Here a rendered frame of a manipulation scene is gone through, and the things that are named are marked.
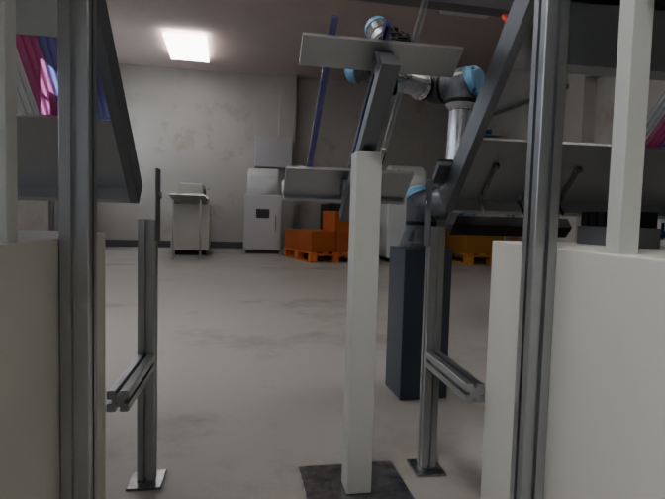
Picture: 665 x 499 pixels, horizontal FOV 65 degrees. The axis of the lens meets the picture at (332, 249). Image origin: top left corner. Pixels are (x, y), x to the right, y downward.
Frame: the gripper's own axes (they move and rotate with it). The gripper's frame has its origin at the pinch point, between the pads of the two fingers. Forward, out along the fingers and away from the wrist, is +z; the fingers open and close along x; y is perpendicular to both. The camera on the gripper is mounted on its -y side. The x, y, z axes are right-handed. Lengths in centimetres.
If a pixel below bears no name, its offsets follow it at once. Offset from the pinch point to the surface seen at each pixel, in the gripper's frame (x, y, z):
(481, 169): 19.0, -14.6, 17.8
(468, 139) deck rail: 11.7, -5.2, 20.7
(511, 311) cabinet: 11, -21, 60
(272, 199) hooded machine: 21, -430, -600
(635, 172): 12, 15, 69
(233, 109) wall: -45, -369, -802
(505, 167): 24.8, -13.6, 18.1
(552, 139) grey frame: 9, 12, 55
